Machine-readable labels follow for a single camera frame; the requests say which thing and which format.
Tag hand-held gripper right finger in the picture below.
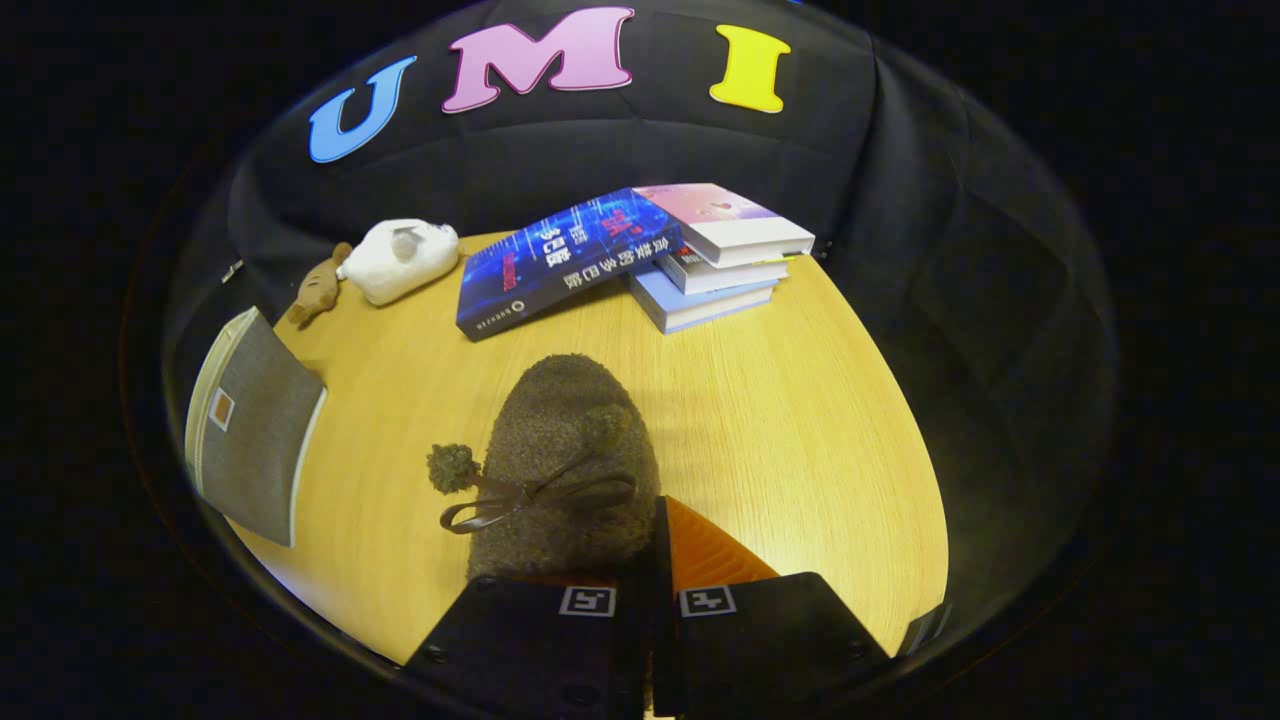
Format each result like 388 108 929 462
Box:
650 495 891 720

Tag blue cover book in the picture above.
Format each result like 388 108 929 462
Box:
456 188 683 343

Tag black backdrop cloth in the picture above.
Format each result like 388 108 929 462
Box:
165 0 1116 641

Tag brown plush toy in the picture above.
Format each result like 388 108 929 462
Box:
287 242 353 326

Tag brown fuzzy shoe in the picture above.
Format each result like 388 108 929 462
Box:
427 353 663 586

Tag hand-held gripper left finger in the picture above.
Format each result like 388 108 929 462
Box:
405 573 653 720

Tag white plush toy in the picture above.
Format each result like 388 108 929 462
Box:
337 219 461 307

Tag pink cover book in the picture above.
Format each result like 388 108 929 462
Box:
633 183 816 269

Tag light blue book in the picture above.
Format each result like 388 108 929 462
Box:
628 265 779 335

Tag white paperback book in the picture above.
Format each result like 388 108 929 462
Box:
658 248 791 296

